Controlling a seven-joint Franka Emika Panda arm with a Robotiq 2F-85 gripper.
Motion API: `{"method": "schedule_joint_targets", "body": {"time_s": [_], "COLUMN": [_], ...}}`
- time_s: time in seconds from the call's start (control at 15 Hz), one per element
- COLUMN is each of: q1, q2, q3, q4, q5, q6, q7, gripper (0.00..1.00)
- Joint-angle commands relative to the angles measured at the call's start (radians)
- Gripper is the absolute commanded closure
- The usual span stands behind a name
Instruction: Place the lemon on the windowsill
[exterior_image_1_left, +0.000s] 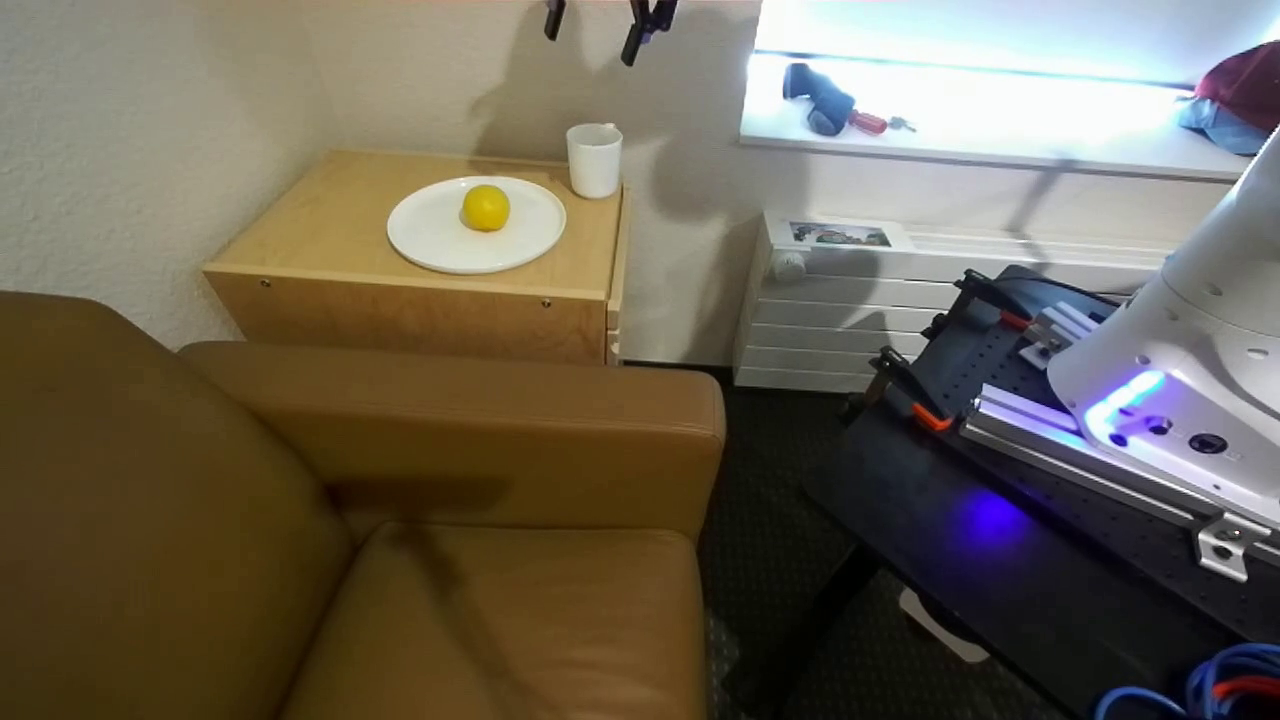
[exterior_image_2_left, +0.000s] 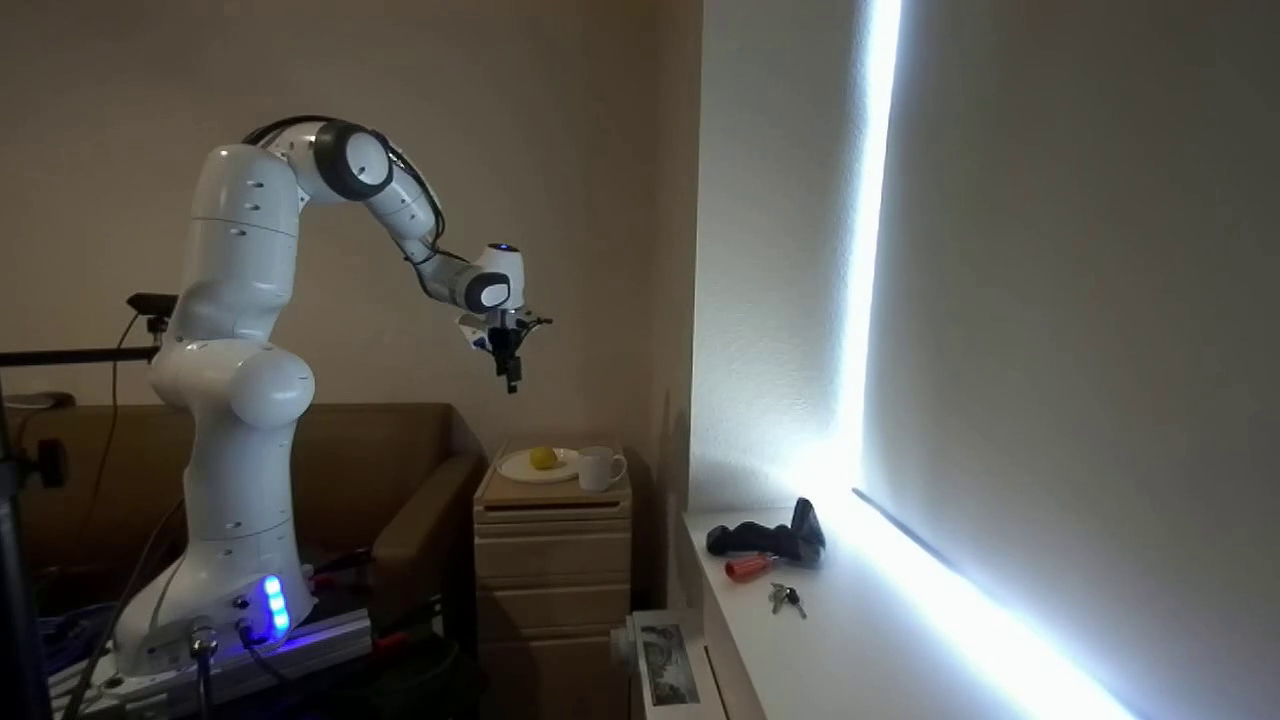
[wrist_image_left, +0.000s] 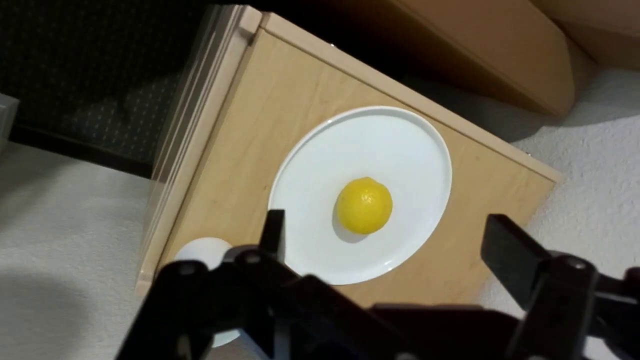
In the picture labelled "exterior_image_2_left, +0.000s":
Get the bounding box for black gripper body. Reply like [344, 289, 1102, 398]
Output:
[472, 314, 539, 362]

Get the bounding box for white windowsill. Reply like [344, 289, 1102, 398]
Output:
[676, 484, 1152, 720]

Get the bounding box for white round plate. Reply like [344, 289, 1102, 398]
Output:
[497, 445, 590, 489]

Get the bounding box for white cup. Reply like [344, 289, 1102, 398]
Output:
[575, 450, 633, 501]

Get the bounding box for brown leather armchair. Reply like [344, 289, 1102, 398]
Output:
[26, 401, 493, 635]

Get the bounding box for light wooden nightstand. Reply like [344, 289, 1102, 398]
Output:
[468, 457, 639, 720]

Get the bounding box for small metal keys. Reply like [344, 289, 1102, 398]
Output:
[763, 579, 811, 625]

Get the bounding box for black boom pole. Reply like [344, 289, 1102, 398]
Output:
[0, 346, 168, 373]

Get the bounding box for grey roller window blind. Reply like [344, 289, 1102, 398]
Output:
[856, 0, 1280, 720]

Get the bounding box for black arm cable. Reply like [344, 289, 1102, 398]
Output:
[239, 114, 452, 265]

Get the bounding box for red handled tool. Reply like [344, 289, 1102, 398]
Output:
[719, 548, 781, 585]

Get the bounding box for black cordless drill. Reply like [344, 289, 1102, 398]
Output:
[706, 491, 827, 566]

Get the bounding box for black camera on boom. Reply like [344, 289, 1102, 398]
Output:
[125, 289, 185, 340]

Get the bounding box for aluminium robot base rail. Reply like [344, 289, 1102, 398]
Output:
[45, 604, 381, 720]

